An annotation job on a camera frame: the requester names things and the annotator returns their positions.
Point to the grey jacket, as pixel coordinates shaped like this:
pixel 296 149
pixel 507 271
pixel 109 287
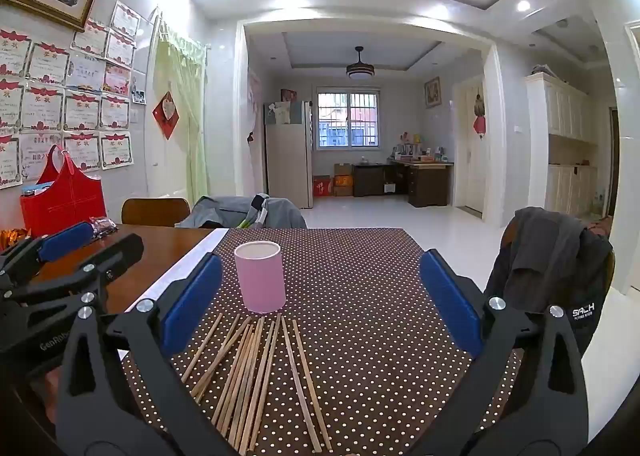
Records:
pixel 285 213

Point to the ceiling spotlight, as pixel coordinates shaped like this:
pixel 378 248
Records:
pixel 523 5

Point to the golden snack wrappers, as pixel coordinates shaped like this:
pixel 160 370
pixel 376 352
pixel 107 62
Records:
pixel 12 238

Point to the green curtain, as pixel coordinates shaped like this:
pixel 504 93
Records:
pixel 192 86

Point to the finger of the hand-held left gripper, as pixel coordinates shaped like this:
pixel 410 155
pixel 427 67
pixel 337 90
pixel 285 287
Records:
pixel 100 266
pixel 65 241

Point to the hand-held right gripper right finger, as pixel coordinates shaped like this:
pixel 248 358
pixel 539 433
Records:
pixel 450 306

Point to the red hanging ornament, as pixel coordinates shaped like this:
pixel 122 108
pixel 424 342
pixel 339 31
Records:
pixel 480 126

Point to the small clear snack packet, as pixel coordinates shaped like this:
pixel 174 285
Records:
pixel 102 226

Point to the red diamond decoration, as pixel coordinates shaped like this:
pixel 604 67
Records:
pixel 166 111

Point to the bunch of wooden chopsticks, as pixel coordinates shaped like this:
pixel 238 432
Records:
pixel 247 376

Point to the wall of award certificates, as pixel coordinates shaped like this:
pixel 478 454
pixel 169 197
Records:
pixel 82 111

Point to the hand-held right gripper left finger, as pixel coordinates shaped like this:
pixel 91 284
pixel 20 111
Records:
pixel 192 306

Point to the blue white packet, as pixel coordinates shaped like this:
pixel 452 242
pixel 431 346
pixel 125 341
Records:
pixel 37 190

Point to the silver refrigerator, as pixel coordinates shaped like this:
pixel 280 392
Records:
pixel 285 161

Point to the brown cardboard box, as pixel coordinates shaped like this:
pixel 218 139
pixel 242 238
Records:
pixel 343 170

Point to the red bag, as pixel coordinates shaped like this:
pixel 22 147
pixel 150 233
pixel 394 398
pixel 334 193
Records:
pixel 65 206

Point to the ceiling fan lamp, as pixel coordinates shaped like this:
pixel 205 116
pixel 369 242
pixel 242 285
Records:
pixel 359 71

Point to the grey bundle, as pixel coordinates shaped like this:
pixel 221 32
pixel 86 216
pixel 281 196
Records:
pixel 541 71

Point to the barred window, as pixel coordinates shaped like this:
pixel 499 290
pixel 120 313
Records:
pixel 350 121

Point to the framed wall picture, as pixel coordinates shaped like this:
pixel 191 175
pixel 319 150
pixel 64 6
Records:
pixel 432 92

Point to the assorted desk items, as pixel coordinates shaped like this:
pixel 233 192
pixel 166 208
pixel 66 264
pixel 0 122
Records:
pixel 420 151

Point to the dark jacket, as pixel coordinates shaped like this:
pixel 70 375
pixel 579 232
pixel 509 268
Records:
pixel 545 256

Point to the orange cardboard box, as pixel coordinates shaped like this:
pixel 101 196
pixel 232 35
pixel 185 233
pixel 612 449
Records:
pixel 343 182

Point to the brown polka dot tablecloth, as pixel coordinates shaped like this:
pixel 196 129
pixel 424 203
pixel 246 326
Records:
pixel 360 296

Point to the dark low cabinet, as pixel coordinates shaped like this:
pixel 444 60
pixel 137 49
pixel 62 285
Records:
pixel 372 181

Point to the white door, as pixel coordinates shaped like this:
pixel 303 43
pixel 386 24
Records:
pixel 472 171

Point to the pink cup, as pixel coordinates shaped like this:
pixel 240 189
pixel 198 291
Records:
pixel 260 286

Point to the dark wooden desk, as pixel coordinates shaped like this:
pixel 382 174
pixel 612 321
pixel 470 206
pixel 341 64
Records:
pixel 430 183

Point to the small wall photo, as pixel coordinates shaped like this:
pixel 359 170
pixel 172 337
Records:
pixel 138 96

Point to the red white box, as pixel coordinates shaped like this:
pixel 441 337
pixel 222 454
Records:
pixel 322 186

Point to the white tall cabinet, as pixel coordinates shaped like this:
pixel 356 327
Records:
pixel 565 106

